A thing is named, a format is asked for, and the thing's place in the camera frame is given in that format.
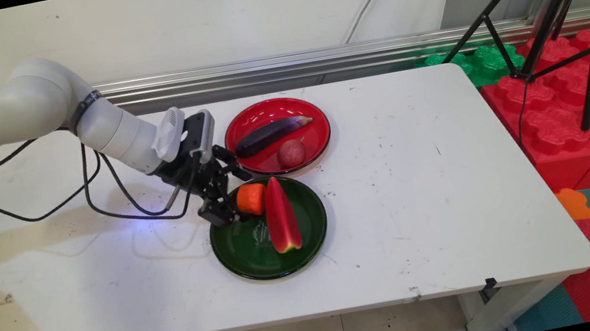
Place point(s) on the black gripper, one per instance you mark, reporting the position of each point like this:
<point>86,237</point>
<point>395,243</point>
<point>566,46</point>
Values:
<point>194,173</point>

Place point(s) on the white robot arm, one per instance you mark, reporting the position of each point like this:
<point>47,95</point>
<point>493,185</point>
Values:
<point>21,106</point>

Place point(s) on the orange carrot piece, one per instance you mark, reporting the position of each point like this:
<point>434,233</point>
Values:
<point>252,199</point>

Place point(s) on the red round plate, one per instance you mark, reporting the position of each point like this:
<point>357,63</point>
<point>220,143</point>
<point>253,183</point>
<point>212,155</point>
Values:
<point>276,162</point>

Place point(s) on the red watermelon slice toy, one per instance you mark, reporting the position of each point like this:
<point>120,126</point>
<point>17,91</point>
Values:
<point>282,218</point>

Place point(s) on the purple toy eggplant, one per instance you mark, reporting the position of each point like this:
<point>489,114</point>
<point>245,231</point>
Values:
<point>269,134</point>

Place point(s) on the dark green round plate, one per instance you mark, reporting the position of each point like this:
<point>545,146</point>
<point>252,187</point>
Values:
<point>249,251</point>

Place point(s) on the small red round fruit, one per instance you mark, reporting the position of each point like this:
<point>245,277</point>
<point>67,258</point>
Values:
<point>291,153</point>

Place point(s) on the black tape piece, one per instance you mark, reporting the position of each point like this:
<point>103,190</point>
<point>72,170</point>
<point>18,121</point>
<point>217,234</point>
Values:
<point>491,283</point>

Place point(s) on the green foam block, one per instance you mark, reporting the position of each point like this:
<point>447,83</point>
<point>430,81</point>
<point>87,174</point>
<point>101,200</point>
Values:
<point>485,65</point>

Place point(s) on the grey table leg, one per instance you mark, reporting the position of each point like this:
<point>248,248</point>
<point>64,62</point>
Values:
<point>505,310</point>

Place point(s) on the large red foam block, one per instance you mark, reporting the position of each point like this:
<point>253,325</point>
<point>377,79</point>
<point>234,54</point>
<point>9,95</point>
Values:
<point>553,134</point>

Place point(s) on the orange foam piece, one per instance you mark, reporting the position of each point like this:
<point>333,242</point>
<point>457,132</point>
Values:
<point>574,204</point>

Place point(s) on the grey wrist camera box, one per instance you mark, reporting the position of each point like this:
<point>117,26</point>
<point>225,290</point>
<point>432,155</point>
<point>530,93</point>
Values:
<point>200,133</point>

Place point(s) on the aluminium wall rail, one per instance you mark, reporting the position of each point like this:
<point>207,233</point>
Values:
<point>313,61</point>

